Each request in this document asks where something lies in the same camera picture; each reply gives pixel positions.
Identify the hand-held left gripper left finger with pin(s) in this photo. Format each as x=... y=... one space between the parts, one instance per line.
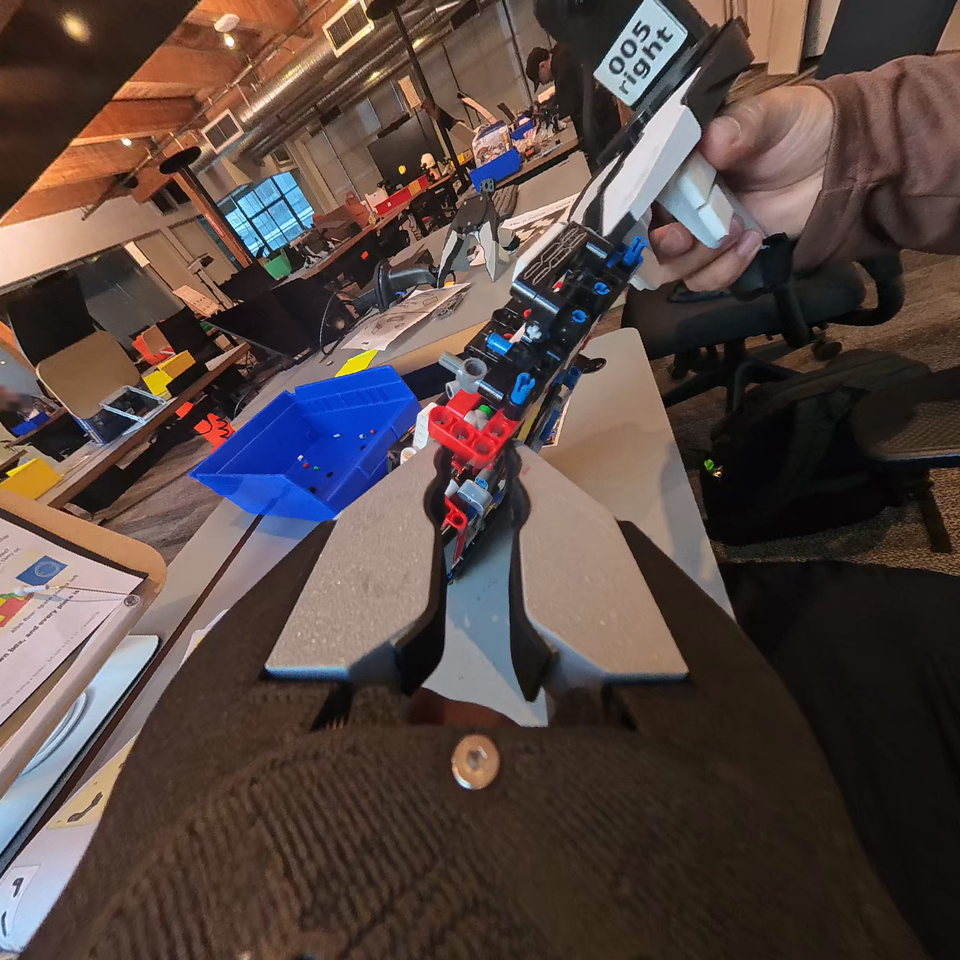
x=360 y=592

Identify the white rounded flat device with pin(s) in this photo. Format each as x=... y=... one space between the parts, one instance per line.
x=112 y=675

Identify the yellow sticky note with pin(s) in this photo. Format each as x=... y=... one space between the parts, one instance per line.
x=356 y=364

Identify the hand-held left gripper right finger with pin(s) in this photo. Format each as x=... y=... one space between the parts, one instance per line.
x=592 y=592

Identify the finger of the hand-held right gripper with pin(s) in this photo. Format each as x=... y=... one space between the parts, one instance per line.
x=592 y=199
x=652 y=165

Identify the spare grey black gripper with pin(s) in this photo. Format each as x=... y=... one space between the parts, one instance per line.
x=487 y=247

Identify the person's right hand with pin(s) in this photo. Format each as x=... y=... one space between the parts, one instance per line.
x=787 y=150

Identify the building-block instruction sheet on board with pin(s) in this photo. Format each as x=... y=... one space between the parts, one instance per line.
x=75 y=521

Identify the black backpack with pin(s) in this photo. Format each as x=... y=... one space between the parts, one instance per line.
x=810 y=450

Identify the black office chair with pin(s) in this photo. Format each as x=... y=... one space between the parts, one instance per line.
x=750 y=307

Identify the orange paper cutout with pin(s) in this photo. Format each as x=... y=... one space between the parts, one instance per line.
x=214 y=431

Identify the blue plastic bin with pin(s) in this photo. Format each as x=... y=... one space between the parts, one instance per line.
x=262 y=465
x=495 y=171

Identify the black handheld device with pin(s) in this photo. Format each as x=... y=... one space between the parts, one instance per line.
x=397 y=281

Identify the yellow plastic bin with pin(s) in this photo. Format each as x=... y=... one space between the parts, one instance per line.
x=30 y=480
x=169 y=375

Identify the printed instruction paper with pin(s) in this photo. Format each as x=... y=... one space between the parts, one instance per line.
x=45 y=637

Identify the paned window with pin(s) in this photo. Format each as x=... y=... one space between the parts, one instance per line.
x=266 y=214

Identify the person's right forearm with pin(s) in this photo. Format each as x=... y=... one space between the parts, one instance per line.
x=892 y=150

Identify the red plastic bin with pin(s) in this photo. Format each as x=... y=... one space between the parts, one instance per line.
x=397 y=201

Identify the white printed sheet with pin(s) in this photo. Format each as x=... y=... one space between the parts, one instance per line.
x=405 y=322

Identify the brick-built toy race car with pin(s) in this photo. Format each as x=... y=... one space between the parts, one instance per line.
x=547 y=315

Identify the black monitor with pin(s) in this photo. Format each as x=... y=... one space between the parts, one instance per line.
x=52 y=319
x=270 y=322

